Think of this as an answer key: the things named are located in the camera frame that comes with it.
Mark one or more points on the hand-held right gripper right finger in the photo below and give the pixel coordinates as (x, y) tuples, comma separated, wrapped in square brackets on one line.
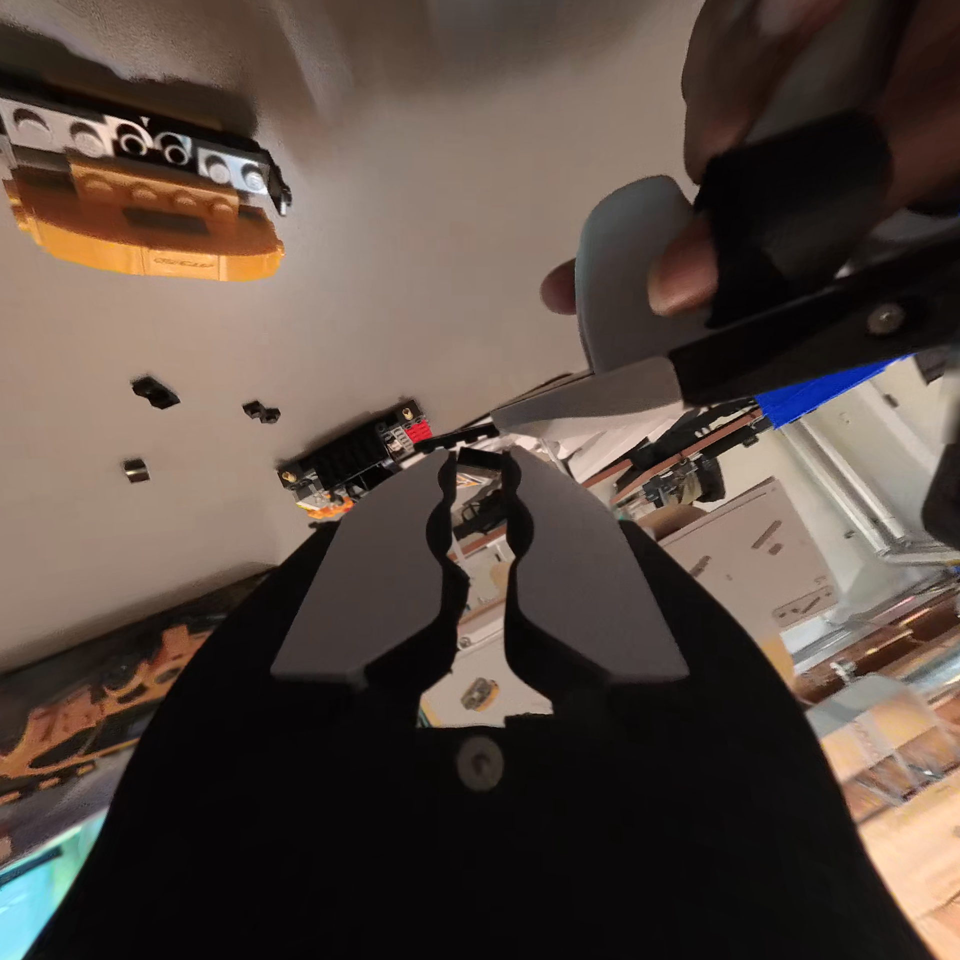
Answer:
[(592, 585)]

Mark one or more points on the grey desk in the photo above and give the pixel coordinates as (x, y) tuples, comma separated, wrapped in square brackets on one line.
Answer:
[(412, 225)]

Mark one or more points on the black toy car chassis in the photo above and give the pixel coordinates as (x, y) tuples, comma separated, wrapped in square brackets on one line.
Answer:
[(352, 454)]

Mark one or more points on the blue plastic storage bin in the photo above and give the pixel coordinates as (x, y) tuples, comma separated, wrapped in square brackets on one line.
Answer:
[(825, 394)]

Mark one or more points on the toy car set box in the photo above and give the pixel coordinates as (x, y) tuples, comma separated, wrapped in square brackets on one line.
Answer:
[(90, 712)]

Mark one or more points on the white cabinet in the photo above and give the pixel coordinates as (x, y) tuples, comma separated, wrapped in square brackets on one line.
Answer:
[(750, 555)]

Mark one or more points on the person's left hand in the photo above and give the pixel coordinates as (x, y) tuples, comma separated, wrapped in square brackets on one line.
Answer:
[(930, 90)]

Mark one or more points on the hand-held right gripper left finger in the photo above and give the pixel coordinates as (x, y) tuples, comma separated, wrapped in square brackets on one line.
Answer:
[(367, 585)]

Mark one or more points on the long black brick plate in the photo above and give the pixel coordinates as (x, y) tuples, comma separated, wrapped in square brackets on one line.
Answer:
[(450, 439)]

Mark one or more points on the small dark shiny brick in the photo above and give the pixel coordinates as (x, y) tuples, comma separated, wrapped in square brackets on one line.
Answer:
[(136, 470)]

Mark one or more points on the orange grey black brick assembly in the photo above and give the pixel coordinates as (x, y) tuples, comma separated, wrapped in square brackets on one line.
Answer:
[(150, 240)]

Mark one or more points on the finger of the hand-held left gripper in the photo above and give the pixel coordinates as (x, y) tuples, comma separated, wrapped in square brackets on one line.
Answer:
[(600, 394)]

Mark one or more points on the small black tile brick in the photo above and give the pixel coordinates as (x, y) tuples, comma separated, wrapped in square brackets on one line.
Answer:
[(155, 392)]

